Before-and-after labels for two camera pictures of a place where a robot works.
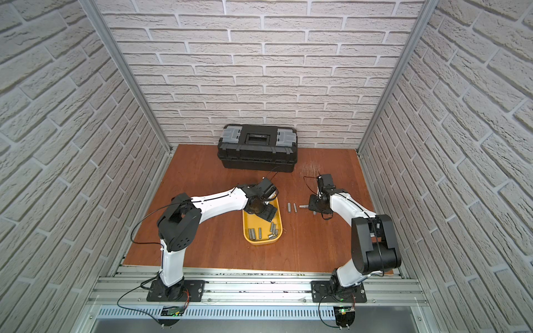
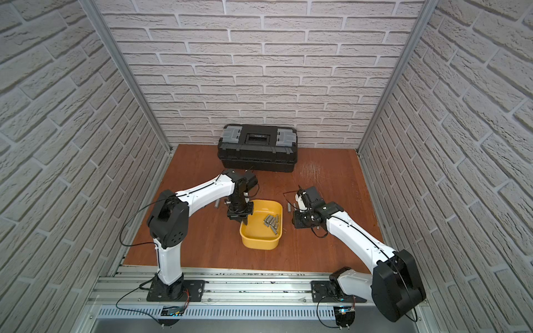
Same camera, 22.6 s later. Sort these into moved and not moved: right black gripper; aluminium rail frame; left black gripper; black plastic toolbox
Moved: right black gripper; left black gripper
Not moved: aluminium rail frame; black plastic toolbox
